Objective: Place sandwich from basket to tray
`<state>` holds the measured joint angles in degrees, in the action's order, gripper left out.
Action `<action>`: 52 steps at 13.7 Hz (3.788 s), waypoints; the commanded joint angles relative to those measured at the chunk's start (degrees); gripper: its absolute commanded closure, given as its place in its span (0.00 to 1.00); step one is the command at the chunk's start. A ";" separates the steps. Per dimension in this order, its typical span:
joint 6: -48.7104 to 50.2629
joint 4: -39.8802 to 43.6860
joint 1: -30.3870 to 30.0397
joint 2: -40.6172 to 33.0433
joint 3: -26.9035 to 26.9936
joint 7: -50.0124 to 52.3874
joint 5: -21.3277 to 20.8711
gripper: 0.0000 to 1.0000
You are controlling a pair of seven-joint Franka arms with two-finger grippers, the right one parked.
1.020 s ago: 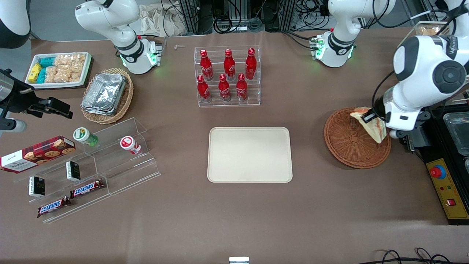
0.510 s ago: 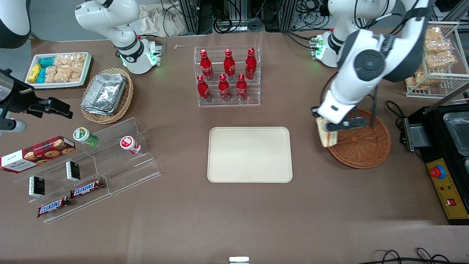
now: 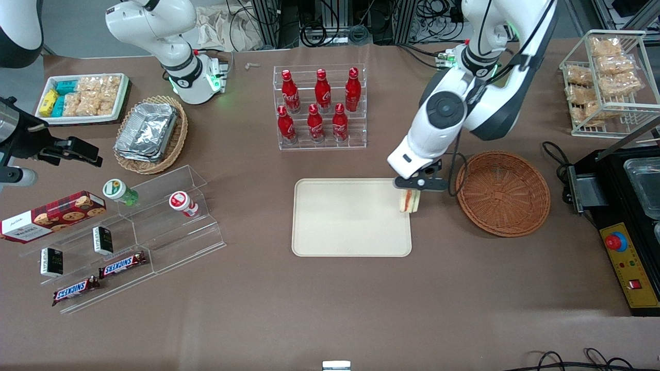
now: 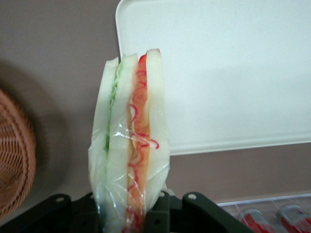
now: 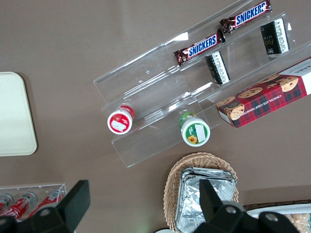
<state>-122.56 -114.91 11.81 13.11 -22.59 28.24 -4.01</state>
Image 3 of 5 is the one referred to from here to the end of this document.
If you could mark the brown wicker basket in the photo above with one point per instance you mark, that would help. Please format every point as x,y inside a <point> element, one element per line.
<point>502,196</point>

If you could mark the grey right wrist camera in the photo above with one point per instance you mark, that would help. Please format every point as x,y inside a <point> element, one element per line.
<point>18,178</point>

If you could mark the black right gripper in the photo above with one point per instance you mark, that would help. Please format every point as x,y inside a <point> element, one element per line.
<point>28,140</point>

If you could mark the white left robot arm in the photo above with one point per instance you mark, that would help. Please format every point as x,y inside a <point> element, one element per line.
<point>448,108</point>

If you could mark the beige cloth bag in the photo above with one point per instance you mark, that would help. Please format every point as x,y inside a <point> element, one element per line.
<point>227,28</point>

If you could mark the black machine with yellow panel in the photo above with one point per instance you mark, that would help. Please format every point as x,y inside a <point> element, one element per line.
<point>619,206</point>

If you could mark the clear rice cracker bag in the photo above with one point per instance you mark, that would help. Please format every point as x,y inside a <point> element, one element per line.
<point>88,84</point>
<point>72,104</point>
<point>95,105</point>
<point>111,85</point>

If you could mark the yellow snack packet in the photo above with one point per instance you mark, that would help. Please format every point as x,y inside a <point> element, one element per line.
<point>48,102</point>

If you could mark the small clear plastic piece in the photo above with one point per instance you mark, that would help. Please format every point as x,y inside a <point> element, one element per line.
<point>251,65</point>

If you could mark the red capped small bottle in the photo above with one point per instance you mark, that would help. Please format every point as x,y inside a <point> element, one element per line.
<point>181,203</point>

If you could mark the Snickers chocolate bar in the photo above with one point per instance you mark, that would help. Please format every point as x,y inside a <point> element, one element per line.
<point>122,264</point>
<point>75,290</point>

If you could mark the clear acrylic stepped shelf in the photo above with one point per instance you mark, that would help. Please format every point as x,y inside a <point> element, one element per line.
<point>175,242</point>

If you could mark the red emergency stop button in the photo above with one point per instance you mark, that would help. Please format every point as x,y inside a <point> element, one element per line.
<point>616,242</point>

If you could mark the green capped small bottle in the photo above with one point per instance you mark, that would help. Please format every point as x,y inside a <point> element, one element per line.
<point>118,190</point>

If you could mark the red cola bottle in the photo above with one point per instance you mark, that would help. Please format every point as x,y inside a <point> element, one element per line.
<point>340,124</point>
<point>285,126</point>
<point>315,125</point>
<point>290,93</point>
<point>352,91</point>
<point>323,91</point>

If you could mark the clear acrylic bottle rack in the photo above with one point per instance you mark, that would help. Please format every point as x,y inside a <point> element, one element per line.
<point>356,139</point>

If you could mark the beige plastic tray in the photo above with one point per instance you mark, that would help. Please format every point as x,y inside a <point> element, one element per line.
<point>350,219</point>

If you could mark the grey metal bar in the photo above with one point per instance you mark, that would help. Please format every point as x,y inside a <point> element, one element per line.
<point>629,138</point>

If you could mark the background equipment rack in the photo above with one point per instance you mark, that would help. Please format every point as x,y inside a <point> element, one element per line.
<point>356,20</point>

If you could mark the white rectangular snack tray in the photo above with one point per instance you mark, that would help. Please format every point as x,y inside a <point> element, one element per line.
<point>46,119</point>

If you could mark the teal snack packet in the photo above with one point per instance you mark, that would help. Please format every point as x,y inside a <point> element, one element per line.
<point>58,106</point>
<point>66,86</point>

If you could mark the red tartan cookie box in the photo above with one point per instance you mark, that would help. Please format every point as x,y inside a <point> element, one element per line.
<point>51,216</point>

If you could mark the small black carton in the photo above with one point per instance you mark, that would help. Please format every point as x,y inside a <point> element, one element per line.
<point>51,263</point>
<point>103,240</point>

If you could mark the triangular sandwich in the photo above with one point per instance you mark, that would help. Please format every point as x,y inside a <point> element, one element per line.
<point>410,202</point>

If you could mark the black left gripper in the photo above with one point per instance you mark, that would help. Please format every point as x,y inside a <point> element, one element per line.
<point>429,170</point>

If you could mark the light wicker basket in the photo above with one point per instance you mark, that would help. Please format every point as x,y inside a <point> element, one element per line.
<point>178,141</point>

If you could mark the brown fried snack bag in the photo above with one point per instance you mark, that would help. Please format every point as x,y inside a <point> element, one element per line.
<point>621,85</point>
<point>606,46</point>
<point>593,113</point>
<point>578,76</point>
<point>580,94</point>
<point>616,64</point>

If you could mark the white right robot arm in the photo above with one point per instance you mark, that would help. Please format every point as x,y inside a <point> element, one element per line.
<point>165,46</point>

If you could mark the stack of foil trays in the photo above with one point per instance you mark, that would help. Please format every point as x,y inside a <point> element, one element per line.
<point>147,131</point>

